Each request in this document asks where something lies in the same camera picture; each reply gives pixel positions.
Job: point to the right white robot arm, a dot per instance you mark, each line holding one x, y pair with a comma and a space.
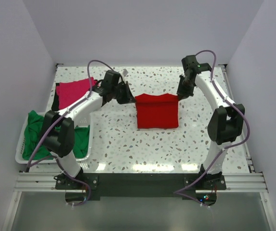
226, 122

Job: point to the folded pink t shirt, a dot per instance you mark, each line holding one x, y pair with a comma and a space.
73, 91

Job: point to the green t shirt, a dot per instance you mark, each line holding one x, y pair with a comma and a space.
33, 129

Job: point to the white plastic laundry basket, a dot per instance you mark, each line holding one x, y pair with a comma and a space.
21, 142

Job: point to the red t shirt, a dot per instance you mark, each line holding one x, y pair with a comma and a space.
157, 111

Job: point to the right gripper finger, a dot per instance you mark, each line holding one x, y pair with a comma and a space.
180, 92
188, 93

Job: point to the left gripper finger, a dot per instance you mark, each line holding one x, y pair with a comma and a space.
128, 94
123, 98

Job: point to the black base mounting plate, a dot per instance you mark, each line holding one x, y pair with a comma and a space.
94, 186

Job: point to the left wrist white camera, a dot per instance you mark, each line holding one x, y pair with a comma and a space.
124, 72

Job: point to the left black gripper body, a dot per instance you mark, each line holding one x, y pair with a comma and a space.
120, 87

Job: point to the aluminium front rail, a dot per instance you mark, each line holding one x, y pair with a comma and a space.
44, 182

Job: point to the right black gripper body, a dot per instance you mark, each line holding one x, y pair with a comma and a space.
188, 84

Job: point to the folded black t shirt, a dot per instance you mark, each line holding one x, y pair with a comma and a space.
55, 103

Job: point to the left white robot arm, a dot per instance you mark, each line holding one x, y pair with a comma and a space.
58, 129

